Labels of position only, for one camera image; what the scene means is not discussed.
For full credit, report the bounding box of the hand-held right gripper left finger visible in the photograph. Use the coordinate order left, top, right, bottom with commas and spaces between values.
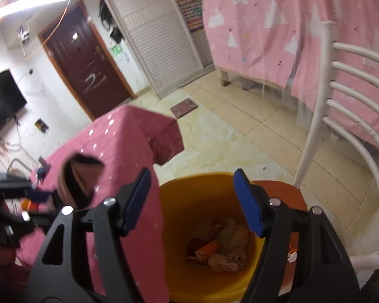
25, 167, 152, 303

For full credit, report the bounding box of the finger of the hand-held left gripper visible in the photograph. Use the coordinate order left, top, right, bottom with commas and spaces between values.
21, 208, 65, 228
6, 180, 53, 203

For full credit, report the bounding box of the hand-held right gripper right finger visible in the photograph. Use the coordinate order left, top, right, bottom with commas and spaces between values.
234, 168, 362, 303

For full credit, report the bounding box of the beige wad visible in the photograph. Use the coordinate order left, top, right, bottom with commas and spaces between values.
216, 219, 251, 256

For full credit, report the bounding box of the yellow plastic bin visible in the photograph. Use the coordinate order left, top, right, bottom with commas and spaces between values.
159, 172, 267, 302

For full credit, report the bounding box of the pale paper wad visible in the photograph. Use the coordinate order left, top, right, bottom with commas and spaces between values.
208, 252, 247, 273

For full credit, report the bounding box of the pink star-print tablecloth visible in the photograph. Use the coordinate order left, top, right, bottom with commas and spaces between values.
16, 105, 185, 303

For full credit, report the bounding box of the black flat television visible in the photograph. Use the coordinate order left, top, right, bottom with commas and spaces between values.
0, 69, 28, 133

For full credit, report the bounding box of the red floor mat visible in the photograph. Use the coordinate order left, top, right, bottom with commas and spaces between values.
171, 98, 199, 119

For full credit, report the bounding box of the white slatted chair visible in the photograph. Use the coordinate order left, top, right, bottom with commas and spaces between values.
249, 20, 379, 294

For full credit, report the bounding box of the dark brown door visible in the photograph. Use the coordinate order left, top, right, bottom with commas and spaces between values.
38, 0, 136, 121

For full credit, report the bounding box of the pink tree-print curtain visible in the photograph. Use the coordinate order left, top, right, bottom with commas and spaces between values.
197, 0, 379, 162

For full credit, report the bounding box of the white louvred wardrobe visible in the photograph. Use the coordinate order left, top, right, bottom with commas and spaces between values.
98, 0, 215, 99

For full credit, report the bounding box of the colourful grid chart poster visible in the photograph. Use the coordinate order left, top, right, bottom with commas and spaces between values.
172, 0, 204, 34

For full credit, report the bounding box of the grey metal chair frame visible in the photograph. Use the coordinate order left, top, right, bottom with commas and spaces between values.
8, 158, 33, 178

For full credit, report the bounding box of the white security camera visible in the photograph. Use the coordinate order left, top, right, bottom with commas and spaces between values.
17, 27, 32, 45

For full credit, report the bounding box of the string light cable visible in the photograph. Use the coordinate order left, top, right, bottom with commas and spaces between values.
38, 0, 92, 46

